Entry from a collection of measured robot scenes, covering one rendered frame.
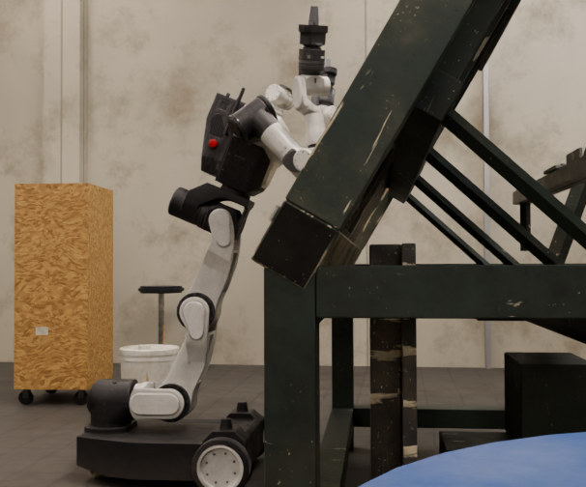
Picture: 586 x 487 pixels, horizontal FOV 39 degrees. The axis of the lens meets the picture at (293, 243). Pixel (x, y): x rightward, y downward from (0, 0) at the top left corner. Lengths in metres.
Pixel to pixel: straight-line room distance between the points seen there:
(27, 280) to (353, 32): 3.24
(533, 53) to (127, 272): 3.59
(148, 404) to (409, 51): 1.99
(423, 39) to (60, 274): 3.60
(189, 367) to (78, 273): 1.79
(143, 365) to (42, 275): 0.99
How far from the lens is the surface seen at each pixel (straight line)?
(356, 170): 1.41
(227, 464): 2.90
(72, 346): 4.80
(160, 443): 2.99
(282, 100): 3.09
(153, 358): 4.14
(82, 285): 4.76
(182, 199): 3.09
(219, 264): 3.04
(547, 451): 0.52
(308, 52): 2.78
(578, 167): 1.89
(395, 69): 1.44
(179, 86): 6.76
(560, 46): 6.69
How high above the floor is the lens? 0.79
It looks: 1 degrees up
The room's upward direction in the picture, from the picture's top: straight up
